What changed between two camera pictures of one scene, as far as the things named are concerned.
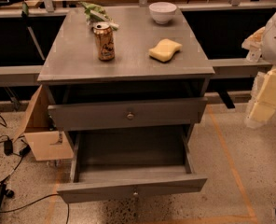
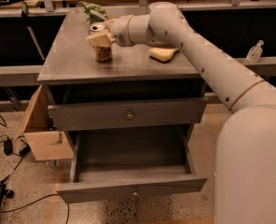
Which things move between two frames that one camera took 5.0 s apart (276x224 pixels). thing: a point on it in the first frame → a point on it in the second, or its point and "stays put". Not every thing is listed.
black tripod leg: (1, 191) stays put
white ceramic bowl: (162, 12) stays put
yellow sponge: (165, 49) stays put
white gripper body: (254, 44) → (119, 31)
